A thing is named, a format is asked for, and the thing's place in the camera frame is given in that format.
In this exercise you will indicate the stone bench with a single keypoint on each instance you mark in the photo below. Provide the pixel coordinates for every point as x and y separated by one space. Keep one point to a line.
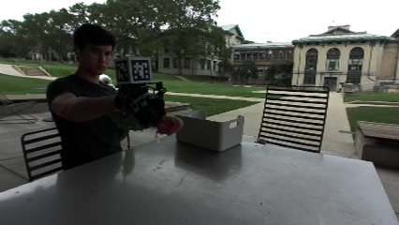
377 140

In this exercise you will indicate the white marker cube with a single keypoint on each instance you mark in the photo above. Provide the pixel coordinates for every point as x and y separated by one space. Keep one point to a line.
133 70

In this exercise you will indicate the black slatted metal chair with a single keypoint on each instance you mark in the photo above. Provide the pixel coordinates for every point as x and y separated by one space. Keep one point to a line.
42 153
294 118

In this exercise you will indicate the the person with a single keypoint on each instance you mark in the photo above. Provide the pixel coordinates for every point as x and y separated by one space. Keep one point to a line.
86 137

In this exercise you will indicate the beige arched-window building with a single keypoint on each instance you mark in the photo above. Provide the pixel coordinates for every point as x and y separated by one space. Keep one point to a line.
345 62

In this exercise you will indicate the brick building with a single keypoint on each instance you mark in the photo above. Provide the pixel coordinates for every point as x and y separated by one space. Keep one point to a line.
233 57

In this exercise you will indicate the black metal lounge chair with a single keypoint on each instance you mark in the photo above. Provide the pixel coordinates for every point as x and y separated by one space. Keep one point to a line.
15 109

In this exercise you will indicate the white plastic bin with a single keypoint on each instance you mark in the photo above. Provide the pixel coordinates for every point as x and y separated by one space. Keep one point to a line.
209 132

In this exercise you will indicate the pink soft toy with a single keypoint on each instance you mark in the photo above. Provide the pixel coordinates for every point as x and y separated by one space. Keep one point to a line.
169 125

